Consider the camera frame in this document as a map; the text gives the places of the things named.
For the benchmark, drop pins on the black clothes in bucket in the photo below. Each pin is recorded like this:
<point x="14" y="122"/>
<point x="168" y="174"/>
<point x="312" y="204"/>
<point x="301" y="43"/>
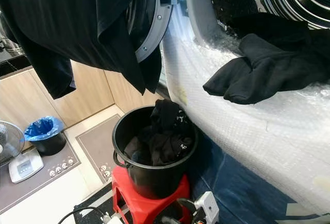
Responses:
<point x="162" y="139"/>

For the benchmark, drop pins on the bubble-wrapped white washing machine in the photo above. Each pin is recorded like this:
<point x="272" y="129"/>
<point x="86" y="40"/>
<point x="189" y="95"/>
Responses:
<point x="252" y="131"/>

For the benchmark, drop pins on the red plastic stool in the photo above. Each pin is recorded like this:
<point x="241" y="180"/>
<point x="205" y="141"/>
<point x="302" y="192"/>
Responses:
<point x="139" y="208"/>

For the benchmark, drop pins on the black plastic bucket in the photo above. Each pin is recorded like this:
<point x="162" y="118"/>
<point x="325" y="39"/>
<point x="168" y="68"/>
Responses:
<point x="149" y="180"/>

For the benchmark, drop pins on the blue denim cloth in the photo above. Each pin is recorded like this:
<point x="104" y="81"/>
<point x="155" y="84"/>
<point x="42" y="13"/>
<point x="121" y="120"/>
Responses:
<point x="237" y="188"/>

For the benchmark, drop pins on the small grey printed floor mat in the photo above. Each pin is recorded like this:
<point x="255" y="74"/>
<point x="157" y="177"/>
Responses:
<point x="98" y="144"/>

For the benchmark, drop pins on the yellow washer sticker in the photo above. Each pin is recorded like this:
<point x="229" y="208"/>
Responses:
<point x="182" y="96"/>

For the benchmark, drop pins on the large grey printed floor mat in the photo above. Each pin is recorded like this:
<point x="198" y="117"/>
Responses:
<point x="26" y="195"/>

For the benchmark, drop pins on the grey electric fan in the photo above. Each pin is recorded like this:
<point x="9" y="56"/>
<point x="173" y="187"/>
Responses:
<point x="9" y="141"/>

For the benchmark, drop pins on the small black trash bin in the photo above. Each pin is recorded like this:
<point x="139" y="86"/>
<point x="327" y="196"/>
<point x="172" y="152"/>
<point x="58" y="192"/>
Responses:
<point x="50" y="144"/>

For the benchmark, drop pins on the white bathroom scale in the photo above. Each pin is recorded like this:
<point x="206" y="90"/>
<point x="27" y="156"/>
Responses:
<point x="25" y="167"/>

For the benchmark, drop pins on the black garment in washer opening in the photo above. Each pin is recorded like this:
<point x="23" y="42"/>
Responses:
<point x="268" y="72"/>

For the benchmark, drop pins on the blue plastic bin liner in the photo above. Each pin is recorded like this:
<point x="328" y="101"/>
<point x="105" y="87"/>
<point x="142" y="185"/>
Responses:
<point x="42" y="127"/>

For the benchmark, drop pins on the light wooden cabinet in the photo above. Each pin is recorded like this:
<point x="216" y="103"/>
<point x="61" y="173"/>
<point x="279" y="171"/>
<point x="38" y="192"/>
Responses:
<point x="26" y="100"/>

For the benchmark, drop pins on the grey round washer door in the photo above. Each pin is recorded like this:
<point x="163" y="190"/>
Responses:
<point x="160" y="28"/>

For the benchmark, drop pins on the black glossy countertop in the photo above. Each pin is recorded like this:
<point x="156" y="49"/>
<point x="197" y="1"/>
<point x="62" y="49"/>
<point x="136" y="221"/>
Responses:
<point x="13" y="65"/>

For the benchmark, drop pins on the stainless steel pot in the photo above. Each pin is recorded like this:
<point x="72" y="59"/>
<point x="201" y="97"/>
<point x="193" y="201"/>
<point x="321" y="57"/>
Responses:
<point x="10" y="45"/>

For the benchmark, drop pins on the black garment on washer door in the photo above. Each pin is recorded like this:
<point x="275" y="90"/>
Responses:
<point x="67" y="18"/>

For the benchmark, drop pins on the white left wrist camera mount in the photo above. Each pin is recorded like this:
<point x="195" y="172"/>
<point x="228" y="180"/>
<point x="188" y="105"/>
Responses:
<point x="112" y="219"/>

